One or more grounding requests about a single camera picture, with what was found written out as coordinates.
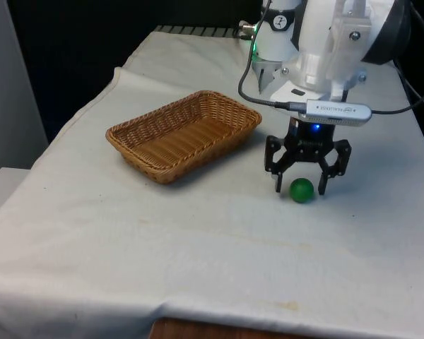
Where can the green ball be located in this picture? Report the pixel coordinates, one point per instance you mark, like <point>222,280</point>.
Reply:
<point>301,190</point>

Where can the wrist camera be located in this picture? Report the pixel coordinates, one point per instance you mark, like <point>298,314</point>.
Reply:
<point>339,112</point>

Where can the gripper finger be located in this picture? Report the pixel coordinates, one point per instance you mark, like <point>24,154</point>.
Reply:
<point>334,162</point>
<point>275,159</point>

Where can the brown wicker basket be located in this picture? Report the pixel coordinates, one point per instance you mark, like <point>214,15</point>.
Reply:
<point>183,136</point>

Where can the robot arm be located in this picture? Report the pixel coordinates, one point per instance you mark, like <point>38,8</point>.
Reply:
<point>314,42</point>

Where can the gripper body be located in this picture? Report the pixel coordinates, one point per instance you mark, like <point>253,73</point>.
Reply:
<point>312,136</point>

